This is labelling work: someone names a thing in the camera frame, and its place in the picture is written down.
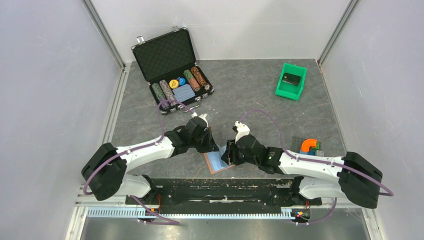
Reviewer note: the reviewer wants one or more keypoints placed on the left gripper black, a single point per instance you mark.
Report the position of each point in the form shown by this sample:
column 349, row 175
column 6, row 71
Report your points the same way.
column 211, row 145

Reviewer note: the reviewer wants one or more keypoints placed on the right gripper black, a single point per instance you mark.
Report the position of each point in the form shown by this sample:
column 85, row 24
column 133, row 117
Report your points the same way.
column 225, row 156

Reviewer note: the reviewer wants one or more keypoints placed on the tan leather card holder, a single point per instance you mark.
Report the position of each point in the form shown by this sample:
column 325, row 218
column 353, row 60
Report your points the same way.
column 214, row 162

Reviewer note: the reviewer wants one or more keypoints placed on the black credit card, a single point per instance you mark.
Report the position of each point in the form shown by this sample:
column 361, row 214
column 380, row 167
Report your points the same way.
column 291, row 79

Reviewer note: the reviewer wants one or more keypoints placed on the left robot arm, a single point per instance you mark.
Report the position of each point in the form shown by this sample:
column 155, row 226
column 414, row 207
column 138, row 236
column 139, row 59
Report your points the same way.
column 107, row 171

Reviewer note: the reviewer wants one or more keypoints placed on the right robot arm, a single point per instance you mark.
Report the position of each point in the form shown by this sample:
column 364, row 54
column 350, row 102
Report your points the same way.
column 348, row 177

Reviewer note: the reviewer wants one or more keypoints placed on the blue playing card deck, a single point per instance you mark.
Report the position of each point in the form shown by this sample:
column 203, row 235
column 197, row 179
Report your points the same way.
column 183, row 93

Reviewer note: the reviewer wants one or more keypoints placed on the green red chip row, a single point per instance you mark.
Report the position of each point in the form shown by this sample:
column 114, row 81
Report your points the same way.
column 191, row 80

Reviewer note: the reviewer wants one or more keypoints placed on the purple poker chip row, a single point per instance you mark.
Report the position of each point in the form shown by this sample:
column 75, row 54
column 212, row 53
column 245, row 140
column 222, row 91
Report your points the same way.
column 168, row 92

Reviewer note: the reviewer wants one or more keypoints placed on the blue dealer button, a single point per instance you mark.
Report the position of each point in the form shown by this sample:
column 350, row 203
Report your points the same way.
column 181, row 81

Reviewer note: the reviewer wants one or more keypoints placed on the yellow dealer button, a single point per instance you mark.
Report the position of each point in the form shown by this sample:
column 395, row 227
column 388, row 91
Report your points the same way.
column 174, row 83

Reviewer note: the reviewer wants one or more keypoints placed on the orange brown chip row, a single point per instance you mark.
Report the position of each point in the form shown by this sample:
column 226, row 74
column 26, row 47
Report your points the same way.
column 199, row 78

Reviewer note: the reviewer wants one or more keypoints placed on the green poker chip row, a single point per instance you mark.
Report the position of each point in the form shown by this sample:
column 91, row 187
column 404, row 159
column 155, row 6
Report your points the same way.
column 158, row 92

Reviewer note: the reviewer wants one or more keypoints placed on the colourful toy block set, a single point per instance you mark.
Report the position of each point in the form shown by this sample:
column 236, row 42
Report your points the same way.
column 307, row 146

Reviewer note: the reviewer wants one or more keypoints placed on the black poker chip case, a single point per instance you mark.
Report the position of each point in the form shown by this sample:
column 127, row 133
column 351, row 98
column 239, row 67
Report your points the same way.
column 165, row 57

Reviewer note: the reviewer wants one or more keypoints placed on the green plastic bin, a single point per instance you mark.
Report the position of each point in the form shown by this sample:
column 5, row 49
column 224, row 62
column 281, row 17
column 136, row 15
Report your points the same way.
column 289, row 91

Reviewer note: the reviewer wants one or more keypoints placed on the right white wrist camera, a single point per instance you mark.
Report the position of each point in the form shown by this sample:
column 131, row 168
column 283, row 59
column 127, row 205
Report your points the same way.
column 241, row 130

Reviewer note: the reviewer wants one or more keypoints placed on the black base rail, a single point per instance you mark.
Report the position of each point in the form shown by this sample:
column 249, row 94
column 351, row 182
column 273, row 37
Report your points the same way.
column 225, row 196

